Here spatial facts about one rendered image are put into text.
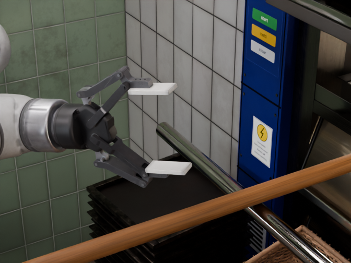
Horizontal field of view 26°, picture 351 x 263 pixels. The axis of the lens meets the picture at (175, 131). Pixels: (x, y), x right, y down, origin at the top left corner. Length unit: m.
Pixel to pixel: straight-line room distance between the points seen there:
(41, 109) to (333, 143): 0.69
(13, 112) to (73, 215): 1.39
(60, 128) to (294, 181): 0.39
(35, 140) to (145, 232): 0.26
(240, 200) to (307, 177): 0.13
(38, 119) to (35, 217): 1.35
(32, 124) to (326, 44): 0.67
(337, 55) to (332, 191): 0.29
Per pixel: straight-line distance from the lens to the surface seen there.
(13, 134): 1.27
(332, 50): 1.63
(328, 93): 1.61
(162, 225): 1.14
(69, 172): 2.53
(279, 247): 1.73
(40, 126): 1.24
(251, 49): 1.75
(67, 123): 1.22
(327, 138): 1.68
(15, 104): 1.29
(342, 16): 1.31
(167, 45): 2.17
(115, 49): 2.41
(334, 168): 1.30
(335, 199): 1.66
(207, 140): 2.09
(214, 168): 1.32
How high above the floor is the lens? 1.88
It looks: 29 degrees down
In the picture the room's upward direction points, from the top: straight up
